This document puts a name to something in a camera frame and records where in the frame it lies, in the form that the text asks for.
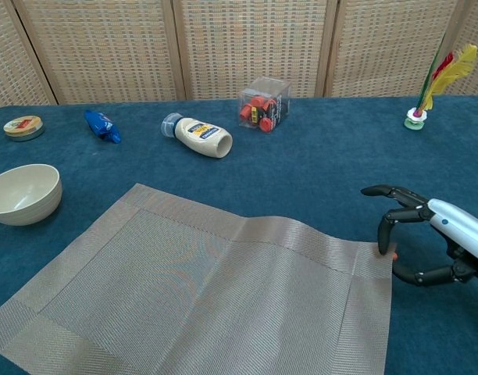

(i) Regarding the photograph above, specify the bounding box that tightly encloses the white ceramic bowl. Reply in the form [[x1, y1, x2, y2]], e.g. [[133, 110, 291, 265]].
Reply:
[[0, 163, 63, 227]]

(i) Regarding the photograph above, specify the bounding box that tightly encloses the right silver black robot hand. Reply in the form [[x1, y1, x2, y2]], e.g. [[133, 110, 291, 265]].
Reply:
[[360, 184, 478, 288]]

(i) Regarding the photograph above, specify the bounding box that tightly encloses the mayonnaise squeeze bottle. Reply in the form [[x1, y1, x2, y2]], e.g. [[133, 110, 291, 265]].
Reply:
[[161, 112, 234, 159]]

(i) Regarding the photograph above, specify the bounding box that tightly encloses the round yellow tin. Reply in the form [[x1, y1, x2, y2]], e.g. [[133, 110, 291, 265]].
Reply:
[[3, 115, 45, 142]]

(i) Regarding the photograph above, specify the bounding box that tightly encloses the clear box with orange pieces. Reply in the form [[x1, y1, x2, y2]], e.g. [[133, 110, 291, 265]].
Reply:
[[238, 76, 293, 134]]

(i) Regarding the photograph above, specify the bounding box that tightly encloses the blue table cloth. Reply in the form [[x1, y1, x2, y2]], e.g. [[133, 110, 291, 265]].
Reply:
[[0, 95, 478, 375]]

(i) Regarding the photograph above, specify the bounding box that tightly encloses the grey-brown woven placemat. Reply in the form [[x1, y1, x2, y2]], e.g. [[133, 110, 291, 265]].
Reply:
[[0, 182, 398, 375]]

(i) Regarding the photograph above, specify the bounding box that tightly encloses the woven wooden folding screen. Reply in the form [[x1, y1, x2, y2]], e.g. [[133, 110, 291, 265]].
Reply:
[[0, 0, 478, 113]]

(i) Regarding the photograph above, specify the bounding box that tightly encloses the colourful feather shuttlecock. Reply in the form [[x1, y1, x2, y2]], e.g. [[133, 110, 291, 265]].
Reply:
[[403, 34, 478, 131]]

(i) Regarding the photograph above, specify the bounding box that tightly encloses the blue snack packet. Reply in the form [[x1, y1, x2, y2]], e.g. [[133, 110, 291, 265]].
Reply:
[[84, 109, 123, 145]]

